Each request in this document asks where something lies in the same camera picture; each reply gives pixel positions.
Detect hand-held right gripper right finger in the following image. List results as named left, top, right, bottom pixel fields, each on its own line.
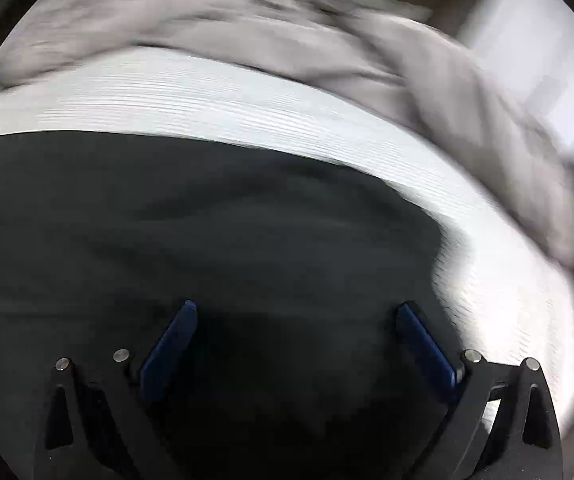
left=395, top=301, right=566, bottom=480

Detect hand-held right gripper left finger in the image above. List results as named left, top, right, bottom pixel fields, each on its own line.
left=32, top=300, right=199, bottom=480

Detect black pants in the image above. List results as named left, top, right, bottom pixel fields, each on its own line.
left=0, top=130, right=460, bottom=480

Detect white honeycomb mesh mattress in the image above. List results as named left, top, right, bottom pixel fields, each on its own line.
left=0, top=46, right=574, bottom=463

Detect white panel door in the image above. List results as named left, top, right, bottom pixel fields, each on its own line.
left=459, top=0, right=574, bottom=163

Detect grey crumpled comforter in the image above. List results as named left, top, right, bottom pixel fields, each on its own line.
left=0, top=0, right=574, bottom=267

